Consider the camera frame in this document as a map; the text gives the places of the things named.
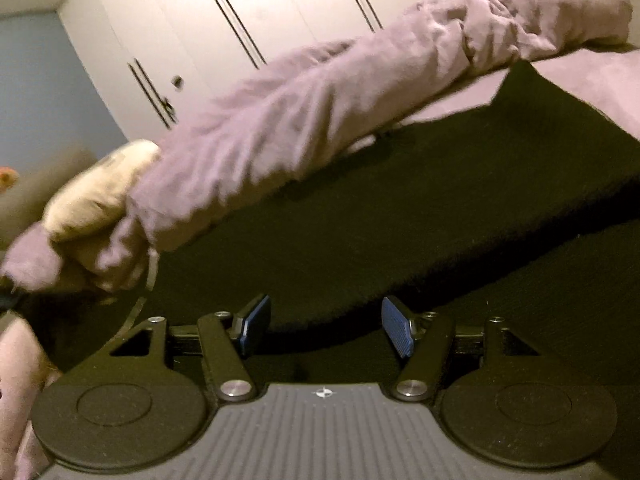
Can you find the beige pillow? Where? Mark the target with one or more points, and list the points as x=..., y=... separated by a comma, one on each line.
x=95, y=195

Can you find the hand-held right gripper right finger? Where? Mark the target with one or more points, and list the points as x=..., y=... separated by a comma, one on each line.
x=398, y=325

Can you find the white wardrobe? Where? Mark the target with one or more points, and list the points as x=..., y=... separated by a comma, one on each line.
x=210, y=25

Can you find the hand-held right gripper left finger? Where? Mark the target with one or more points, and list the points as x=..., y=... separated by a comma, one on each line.
x=254, y=322

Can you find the round wardrobe lock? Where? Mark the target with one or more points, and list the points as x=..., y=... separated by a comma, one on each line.
x=176, y=81

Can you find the black garment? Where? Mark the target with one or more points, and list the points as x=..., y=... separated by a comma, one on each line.
x=450, y=210

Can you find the crumpled grey blanket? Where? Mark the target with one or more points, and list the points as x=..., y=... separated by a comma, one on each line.
x=320, y=110

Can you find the orange object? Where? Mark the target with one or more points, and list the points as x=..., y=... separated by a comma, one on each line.
x=7, y=181

